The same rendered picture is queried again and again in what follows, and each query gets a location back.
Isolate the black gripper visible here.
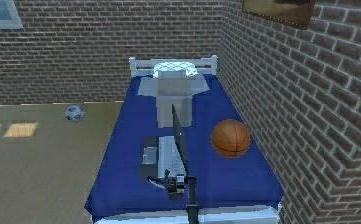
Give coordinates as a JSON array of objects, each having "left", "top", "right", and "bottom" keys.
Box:
[{"left": 146, "top": 169, "right": 179, "bottom": 200}]

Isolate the orange basketball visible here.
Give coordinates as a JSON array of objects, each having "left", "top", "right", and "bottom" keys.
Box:
[{"left": 210, "top": 118, "right": 252, "bottom": 159}]

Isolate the white open carton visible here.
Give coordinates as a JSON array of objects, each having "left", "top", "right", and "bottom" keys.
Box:
[{"left": 136, "top": 69, "right": 211, "bottom": 129}]

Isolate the grey open laptop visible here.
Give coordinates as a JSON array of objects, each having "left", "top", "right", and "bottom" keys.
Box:
[{"left": 138, "top": 103, "right": 191, "bottom": 182}]

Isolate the white bed with blue cover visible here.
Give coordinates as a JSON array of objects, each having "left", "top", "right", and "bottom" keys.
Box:
[{"left": 84, "top": 54, "right": 285, "bottom": 224}]

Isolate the grey speckled ball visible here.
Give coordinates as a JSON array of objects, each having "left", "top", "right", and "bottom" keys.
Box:
[{"left": 64, "top": 103, "right": 86, "bottom": 123}]

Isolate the white patterned pillow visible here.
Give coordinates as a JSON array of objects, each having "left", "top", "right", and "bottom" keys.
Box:
[{"left": 153, "top": 60, "right": 199, "bottom": 80}]

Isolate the white framed window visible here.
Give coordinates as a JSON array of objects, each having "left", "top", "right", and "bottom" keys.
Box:
[{"left": 0, "top": 0, "right": 24, "bottom": 31}]

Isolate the brown framed wall picture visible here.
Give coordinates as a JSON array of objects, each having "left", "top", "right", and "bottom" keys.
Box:
[{"left": 241, "top": 0, "right": 318, "bottom": 31}]

